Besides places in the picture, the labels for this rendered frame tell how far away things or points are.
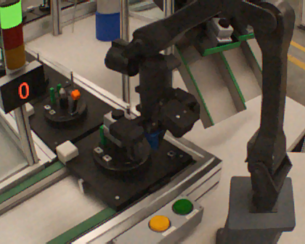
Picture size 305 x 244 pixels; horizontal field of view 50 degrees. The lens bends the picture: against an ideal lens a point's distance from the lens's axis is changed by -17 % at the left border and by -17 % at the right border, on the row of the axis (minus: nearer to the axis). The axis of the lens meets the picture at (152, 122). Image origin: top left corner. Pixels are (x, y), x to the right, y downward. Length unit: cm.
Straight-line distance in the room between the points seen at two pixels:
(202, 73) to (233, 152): 26
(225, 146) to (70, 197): 49
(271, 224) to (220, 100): 47
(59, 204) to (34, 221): 9
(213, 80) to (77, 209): 50
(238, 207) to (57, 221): 42
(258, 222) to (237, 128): 59
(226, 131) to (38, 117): 58
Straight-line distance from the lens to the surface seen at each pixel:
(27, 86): 79
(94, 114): 108
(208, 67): 105
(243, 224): 67
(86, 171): 90
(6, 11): 72
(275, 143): 60
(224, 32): 91
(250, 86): 114
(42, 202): 92
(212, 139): 116
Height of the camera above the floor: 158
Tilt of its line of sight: 36 degrees down
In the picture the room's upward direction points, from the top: straight up
